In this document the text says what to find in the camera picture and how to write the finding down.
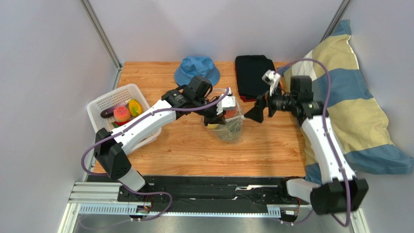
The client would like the clear dotted zip top bag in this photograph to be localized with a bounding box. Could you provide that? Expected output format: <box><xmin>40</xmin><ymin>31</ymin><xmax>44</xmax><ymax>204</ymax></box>
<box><xmin>201</xmin><ymin>91</ymin><xmax>244</xmax><ymax>143</ymax></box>

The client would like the green netted toy melon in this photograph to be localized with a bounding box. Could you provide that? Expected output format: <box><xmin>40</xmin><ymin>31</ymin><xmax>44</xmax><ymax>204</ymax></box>
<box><xmin>213</xmin><ymin>122</ymin><xmax>242</xmax><ymax>142</ymax></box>

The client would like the yellow toy lemon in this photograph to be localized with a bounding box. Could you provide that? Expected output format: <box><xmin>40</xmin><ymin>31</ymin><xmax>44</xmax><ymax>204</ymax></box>
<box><xmin>207</xmin><ymin>124</ymin><xmax>219</xmax><ymax>130</ymax></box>

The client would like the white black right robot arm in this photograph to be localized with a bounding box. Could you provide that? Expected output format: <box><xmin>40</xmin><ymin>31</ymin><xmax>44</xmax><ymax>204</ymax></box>
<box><xmin>244</xmin><ymin>71</ymin><xmax>369</xmax><ymax>215</ymax></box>

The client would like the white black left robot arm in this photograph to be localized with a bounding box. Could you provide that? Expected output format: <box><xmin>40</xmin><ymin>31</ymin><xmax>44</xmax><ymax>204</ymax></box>
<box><xmin>87</xmin><ymin>76</ymin><xmax>236</xmax><ymax>191</ymax></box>

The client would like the black folded cloth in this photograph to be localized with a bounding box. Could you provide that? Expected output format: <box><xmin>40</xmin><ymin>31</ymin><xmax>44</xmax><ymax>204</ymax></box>
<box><xmin>235</xmin><ymin>55</ymin><xmax>275</xmax><ymax>97</ymax></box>

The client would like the blue bucket hat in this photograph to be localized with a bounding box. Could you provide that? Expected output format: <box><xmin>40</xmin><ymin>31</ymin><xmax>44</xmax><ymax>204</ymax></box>
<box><xmin>173</xmin><ymin>56</ymin><xmax>221</xmax><ymax>86</ymax></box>

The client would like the striped blue yellow pillow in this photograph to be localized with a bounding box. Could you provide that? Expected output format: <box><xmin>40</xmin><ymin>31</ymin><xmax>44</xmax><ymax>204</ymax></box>
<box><xmin>279</xmin><ymin>20</ymin><xmax>414</xmax><ymax>175</ymax></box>

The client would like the yellow green toy mango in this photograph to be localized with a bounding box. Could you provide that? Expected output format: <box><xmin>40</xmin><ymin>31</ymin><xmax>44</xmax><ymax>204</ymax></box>
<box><xmin>128</xmin><ymin>99</ymin><xmax>143</xmax><ymax>117</ymax></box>

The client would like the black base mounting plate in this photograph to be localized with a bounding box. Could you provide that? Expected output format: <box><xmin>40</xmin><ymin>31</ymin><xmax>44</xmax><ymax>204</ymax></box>
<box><xmin>117</xmin><ymin>176</ymin><xmax>308</xmax><ymax>214</ymax></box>

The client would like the white plastic basket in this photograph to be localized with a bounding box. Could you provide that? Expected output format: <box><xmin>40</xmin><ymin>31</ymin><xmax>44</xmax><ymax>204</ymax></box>
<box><xmin>86</xmin><ymin>83</ymin><xmax>162</xmax><ymax>152</ymax></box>

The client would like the pink toy peach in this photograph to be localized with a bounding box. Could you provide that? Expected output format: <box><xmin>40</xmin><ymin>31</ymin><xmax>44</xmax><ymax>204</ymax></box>
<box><xmin>113</xmin><ymin>106</ymin><xmax>131</xmax><ymax>122</ymax></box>

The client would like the red toy chili pepper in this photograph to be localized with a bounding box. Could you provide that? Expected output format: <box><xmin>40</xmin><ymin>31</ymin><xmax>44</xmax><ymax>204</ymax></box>
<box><xmin>111</xmin><ymin>121</ymin><xmax>130</xmax><ymax>128</ymax></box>

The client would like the purple toy eggplant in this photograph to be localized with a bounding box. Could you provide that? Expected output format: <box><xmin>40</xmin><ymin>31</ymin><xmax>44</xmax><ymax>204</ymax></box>
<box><xmin>100</xmin><ymin>104</ymin><xmax>124</xmax><ymax>119</ymax></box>

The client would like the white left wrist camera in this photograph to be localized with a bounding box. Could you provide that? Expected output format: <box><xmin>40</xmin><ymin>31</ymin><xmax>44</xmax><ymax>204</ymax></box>
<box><xmin>216</xmin><ymin>94</ymin><xmax>236</xmax><ymax>115</ymax></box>

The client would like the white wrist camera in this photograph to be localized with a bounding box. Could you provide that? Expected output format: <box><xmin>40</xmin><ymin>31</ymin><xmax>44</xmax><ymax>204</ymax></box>
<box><xmin>262</xmin><ymin>70</ymin><xmax>281</xmax><ymax>97</ymax></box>
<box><xmin>216</xmin><ymin>94</ymin><xmax>236</xmax><ymax>115</ymax></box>

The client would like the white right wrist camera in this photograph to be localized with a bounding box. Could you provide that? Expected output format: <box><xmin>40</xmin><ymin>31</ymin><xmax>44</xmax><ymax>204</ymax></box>
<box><xmin>262</xmin><ymin>70</ymin><xmax>281</xmax><ymax>97</ymax></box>

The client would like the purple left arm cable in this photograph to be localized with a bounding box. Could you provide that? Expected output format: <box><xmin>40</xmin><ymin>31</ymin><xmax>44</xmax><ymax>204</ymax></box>
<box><xmin>81</xmin><ymin>87</ymin><xmax>231</xmax><ymax>224</ymax></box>

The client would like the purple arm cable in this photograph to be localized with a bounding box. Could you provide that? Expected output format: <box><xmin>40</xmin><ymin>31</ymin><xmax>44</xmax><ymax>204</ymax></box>
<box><xmin>275</xmin><ymin>58</ymin><xmax>352</xmax><ymax>227</ymax></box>
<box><xmin>81</xmin><ymin>87</ymin><xmax>231</xmax><ymax>224</ymax></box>

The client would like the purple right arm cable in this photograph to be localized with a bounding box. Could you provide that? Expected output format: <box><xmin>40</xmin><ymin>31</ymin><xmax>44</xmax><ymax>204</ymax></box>
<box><xmin>275</xmin><ymin>58</ymin><xmax>352</xmax><ymax>227</ymax></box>

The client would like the aluminium frame rail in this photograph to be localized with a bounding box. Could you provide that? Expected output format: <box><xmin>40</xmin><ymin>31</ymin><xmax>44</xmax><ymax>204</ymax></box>
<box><xmin>80</xmin><ymin>0</ymin><xmax>122</xmax><ymax>70</ymax></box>

